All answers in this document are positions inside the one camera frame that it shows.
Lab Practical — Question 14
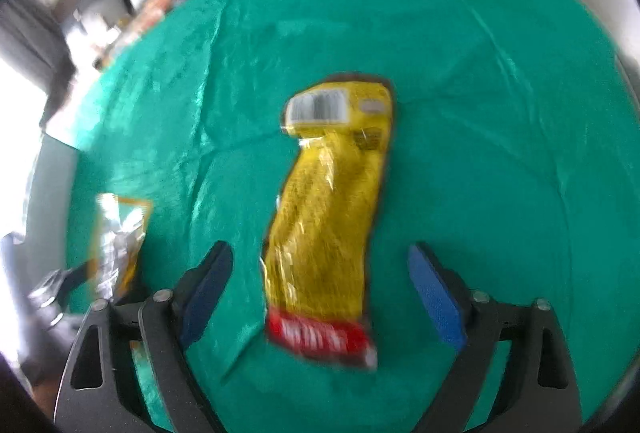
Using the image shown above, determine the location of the green cloth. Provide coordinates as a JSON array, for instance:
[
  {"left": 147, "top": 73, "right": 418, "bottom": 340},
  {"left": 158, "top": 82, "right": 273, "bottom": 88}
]
[{"left": 65, "top": 0, "right": 631, "bottom": 433}]

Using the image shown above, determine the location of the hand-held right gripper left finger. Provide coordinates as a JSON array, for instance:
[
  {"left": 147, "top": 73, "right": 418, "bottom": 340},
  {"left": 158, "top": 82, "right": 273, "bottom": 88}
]
[{"left": 55, "top": 240, "right": 235, "bottom": 433}]

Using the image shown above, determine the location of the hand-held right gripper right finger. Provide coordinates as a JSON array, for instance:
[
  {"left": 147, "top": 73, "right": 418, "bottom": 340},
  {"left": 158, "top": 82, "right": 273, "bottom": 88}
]
[{"left": 407, "top": 243, "right": 583, "bottom": 433}]

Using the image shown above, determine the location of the grey curtain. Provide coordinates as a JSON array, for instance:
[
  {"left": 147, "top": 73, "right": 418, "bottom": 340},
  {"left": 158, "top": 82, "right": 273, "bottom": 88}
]
[{"left": 0, "top": 0, "right": 71, "bottom": 84}]

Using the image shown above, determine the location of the yellow and red snack packet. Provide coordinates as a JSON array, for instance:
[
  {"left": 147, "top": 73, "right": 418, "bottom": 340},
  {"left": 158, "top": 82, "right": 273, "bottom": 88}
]
[{"left": 262, "top": 82, "right": 396, "bottom": 371}]

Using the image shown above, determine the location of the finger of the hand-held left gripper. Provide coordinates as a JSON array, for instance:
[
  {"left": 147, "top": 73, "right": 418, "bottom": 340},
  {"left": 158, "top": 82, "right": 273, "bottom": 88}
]
[{"left": 27, "top": 263, "right": 98, "bottom": 314}]

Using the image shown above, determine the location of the yellow-edged egg snack packet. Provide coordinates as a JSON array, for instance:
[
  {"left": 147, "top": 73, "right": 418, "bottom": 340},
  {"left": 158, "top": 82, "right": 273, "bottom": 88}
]
[{"left": 89, "top": 193, "right": 153, "bottom": 301}]

